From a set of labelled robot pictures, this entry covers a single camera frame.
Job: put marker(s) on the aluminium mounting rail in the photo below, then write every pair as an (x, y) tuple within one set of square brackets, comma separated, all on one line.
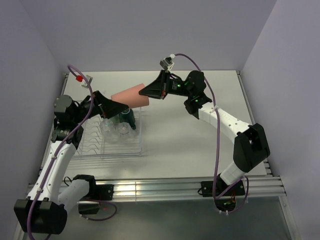
[(179, 189)]

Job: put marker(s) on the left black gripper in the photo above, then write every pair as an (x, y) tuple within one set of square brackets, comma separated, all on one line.
[(109, 108)]

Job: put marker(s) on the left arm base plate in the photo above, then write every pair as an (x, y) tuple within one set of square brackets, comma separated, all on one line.
[(102, 192)]

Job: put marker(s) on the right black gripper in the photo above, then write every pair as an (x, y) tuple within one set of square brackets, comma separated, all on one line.
[(158, 88)]

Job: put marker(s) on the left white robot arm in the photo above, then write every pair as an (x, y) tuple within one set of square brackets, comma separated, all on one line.
[(46, 207)]

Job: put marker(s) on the orange plastic cup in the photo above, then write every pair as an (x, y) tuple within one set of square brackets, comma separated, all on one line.
[(131, 97)]

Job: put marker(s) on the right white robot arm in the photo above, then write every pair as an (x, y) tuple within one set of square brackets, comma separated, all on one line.
[(250, 145)]

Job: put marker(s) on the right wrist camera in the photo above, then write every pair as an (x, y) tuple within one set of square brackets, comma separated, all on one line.
[(167, 63)]

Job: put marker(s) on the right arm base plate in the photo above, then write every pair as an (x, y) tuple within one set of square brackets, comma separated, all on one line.
[(206, 189)]

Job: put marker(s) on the dark green ceramic mug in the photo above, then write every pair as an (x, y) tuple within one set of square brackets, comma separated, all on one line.
[(127, 116)]

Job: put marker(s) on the large clear glass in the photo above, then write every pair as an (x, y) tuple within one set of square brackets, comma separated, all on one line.
[(126, 133), (109, 131)]

